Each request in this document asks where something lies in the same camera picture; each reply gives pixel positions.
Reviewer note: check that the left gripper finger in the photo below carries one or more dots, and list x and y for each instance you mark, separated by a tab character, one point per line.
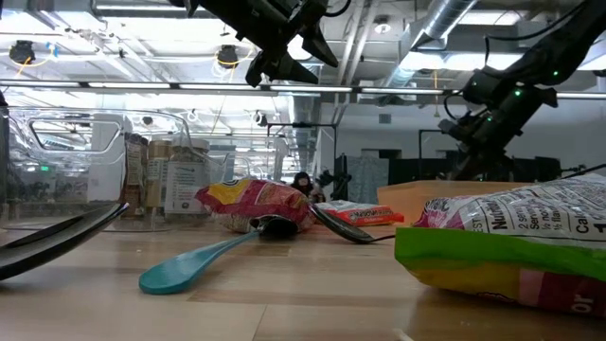
319	45
284	68

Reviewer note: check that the green ramen noodle packet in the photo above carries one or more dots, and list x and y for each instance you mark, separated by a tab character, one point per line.
497	256

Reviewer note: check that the orange-brown spice jar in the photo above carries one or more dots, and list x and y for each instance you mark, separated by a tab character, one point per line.
158	151

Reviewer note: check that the glass spice jar white label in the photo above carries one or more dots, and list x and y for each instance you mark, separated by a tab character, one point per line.
184	182

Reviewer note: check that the brown spice jar paper label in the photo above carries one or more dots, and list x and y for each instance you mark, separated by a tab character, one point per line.
135	166

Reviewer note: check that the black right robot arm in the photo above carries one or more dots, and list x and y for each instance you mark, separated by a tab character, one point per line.
558	52

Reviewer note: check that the black background robot arm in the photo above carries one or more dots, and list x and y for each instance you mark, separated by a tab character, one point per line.
338	182

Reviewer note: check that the round white ceiling sensor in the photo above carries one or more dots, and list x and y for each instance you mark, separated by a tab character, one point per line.
382	27

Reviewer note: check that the orange translucent plastic bin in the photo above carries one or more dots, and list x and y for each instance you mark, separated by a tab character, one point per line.
407	199

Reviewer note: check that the clear plastic storage bin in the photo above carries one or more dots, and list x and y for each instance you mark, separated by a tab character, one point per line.
246	166
71	128

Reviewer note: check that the person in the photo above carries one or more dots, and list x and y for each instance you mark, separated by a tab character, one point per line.
302	182

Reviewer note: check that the grey-blue background panel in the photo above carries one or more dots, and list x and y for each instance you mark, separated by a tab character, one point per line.
367	177

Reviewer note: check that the grey ceiling pipe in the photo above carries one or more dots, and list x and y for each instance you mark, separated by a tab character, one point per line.
142	9

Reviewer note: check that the red yellow ramen packet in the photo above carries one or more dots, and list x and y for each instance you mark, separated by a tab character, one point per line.
255	199

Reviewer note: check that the orange ramen noodle packet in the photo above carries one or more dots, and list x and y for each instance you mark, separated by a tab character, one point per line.
360	214

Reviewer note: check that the black frame stand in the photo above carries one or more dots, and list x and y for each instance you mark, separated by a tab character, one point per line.
308	125
428	131

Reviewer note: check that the silver spiral ventilation duct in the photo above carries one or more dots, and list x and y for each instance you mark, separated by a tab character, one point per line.
445	19

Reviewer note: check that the black overhead light rail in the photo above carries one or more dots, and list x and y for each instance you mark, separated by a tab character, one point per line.
132	85

